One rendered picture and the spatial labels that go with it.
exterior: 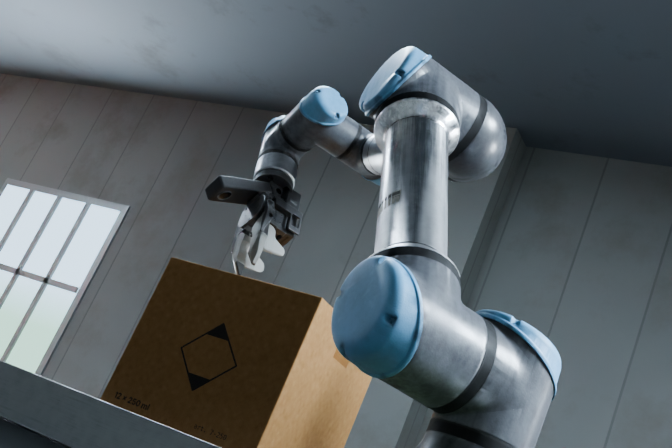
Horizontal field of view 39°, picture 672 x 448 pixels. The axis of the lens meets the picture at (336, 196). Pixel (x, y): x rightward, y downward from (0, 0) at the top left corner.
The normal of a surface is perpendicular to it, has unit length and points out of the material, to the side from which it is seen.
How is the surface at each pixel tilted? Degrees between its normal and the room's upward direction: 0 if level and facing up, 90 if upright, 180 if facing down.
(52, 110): 90
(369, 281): 95
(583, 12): 180
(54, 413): 90
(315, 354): 90
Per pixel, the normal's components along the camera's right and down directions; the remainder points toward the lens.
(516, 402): 0.32, -0.10
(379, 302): -0.80, -0.41
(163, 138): -0.41, -0.48
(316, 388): 0.83, 0.17
